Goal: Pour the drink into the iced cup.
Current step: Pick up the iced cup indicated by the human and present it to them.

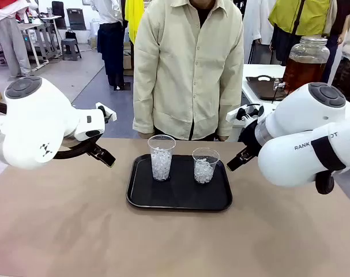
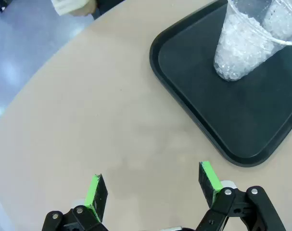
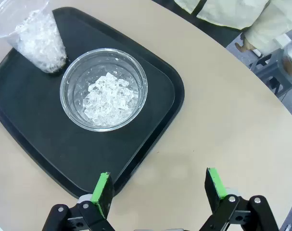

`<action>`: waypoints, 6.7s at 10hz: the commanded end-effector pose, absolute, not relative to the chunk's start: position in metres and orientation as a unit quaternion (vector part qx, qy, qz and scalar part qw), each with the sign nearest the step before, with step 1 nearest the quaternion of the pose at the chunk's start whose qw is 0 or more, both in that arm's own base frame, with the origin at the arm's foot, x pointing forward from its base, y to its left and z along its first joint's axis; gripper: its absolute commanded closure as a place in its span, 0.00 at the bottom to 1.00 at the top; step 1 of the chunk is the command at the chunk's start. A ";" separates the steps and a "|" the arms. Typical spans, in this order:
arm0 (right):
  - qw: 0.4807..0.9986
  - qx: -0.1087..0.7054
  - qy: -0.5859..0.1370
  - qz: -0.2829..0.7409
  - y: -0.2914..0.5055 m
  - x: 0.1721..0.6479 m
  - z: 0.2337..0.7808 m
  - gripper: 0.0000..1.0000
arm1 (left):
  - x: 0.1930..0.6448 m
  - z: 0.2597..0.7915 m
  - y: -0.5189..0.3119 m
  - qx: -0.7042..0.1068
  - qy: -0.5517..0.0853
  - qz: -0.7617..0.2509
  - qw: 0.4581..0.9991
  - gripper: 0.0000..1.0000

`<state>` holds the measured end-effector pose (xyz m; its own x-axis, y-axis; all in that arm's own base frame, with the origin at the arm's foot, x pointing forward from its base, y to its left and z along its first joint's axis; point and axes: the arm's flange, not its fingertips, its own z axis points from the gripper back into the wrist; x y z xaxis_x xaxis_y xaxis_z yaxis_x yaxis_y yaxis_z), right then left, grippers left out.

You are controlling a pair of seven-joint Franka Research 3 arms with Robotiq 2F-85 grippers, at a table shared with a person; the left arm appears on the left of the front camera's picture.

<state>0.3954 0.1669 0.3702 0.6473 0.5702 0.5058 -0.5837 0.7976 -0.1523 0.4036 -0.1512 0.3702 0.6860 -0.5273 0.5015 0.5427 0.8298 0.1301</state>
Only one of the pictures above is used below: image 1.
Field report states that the grey plastic stool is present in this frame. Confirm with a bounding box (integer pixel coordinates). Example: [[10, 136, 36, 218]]
[[61, 38, 82, 62]]

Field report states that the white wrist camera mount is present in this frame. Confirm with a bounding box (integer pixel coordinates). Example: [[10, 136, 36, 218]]
[[225, 103, 265, 123], [95, 102, 118, 122]]

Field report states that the tall clear iced cup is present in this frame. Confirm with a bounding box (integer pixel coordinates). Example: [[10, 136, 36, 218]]
[[147, 134, 176, 182]]

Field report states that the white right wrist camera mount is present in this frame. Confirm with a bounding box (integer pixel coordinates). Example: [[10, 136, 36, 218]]
[[225, 103, 265, 123]]

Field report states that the person in cream shirt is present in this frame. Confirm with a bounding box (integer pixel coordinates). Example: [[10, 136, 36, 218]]
[[133, 0, 244, 142]]

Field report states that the person in lime jacket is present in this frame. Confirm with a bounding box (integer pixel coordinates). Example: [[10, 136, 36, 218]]
[[268, 0, 334, 66]]

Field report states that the black plastic serving tray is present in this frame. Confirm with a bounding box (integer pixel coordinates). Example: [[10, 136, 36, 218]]
[[126, 154, 233, 212]]

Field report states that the person in dark apron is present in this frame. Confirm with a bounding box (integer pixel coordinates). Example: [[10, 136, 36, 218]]
[[89, 0, 129, 91]]

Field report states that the brown serving tray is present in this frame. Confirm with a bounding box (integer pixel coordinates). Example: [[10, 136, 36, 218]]
[[246, 74, 293, 102]]

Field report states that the white workshop desk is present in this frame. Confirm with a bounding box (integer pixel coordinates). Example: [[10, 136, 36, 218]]
[[17, 14, 63, 70]]

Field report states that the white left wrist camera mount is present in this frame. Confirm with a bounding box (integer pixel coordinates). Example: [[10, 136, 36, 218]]
[[95, 102, 118, 122]]

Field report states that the person's left forearm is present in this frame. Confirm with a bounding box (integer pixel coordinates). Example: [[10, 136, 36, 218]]
[[217, 69, 244, 137]]

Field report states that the yellow hanging garment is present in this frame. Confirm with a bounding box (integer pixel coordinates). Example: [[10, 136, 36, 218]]
[[125, 0, 146, 44]]

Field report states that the short clear iced cup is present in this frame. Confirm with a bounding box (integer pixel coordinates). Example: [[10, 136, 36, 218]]
[[191, 147, 220, 185]]

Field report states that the black framed board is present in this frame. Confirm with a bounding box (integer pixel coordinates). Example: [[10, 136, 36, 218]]
[[66, 8, 88, 31]]

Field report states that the black office chair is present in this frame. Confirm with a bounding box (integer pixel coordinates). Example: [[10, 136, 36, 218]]
[[51, 1, 66, 30]]

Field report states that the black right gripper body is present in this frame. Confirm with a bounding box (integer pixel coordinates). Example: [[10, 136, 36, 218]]
[[238, 119, 264, 154]]

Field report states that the glass tea dispenser jar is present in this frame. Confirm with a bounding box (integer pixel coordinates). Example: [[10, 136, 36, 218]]
[[273, 36, 330, 98]]

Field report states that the person's right forearm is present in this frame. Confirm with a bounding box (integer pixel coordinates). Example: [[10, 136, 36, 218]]
[[133, 69, 156, 135]]

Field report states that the person in grey trousers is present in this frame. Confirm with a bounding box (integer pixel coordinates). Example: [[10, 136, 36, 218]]
[[0, 0, 33, 78]]

